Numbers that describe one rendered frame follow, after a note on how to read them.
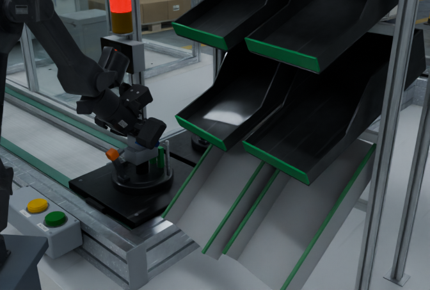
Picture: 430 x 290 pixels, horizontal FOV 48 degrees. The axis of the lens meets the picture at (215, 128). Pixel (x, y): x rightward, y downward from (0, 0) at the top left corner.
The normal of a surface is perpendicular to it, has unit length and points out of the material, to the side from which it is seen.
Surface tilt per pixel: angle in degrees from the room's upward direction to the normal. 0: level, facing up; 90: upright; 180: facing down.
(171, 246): 90
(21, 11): 90
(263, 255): 45
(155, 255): 90
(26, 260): 0
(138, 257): 90
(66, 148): 0
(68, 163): 0
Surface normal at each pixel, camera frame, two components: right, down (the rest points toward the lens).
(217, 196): -0.56, -0.47
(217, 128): -0.33, -0.72
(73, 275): 0.00, -0.91
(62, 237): 0.74, 0.28
